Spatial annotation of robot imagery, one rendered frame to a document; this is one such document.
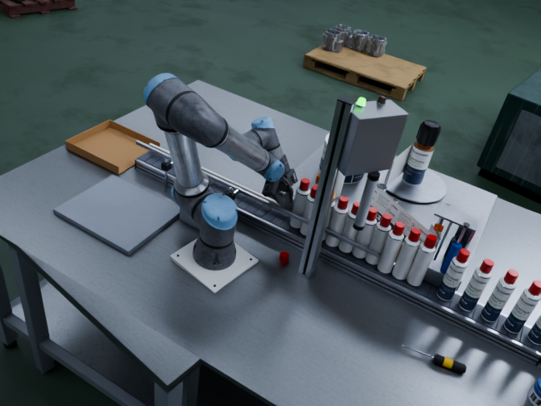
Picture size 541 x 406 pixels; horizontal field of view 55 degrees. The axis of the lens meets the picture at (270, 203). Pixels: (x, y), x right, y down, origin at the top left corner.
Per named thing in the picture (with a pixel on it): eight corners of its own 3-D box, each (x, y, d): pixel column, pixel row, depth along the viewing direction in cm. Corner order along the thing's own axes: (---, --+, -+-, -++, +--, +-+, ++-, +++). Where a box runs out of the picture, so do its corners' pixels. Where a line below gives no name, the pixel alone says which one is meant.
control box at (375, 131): (391, 169, 159) (409, 113, 147) (344, 177, 152) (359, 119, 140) (373, 152, 166) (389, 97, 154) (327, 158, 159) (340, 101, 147)
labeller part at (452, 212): (482, 215, 172) (483, 213, 171) (475, 233, 164) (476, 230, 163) (442, 199, 176) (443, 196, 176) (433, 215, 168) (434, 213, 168)
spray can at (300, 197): (304, 222, 198) (314, 178, 186) (301, 230, 194) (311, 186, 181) (291, 219, 199) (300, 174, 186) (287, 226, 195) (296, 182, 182)
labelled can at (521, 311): (520, 326, 169) (548, 282, 157) (518, 337, 166) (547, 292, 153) (504, 319, 171) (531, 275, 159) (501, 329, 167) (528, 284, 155)
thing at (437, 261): (456, 270, 187) (484, 214, 172) (448, 292, 178) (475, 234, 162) (419, 253, 192) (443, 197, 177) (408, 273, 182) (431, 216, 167)
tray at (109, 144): (159, 150, 234) (159, 142, 231) (118, 175, 215) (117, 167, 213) (109, 126, 244) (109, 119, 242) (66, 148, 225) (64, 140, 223)
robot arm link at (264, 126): (244, 124, 184) (262, 115, 188) (254, 152, 188) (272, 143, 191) (256, 124, 177) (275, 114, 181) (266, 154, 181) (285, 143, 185)
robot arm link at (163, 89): (196, 229, 178) (163, 105, 136) (171, 205, 185) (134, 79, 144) (224, 211, 182) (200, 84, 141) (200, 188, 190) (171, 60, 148)
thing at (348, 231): (354, 248, 190) (368, 203, 178) (348, 255, 186) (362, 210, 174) (341, 242, 192) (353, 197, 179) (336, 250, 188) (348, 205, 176)
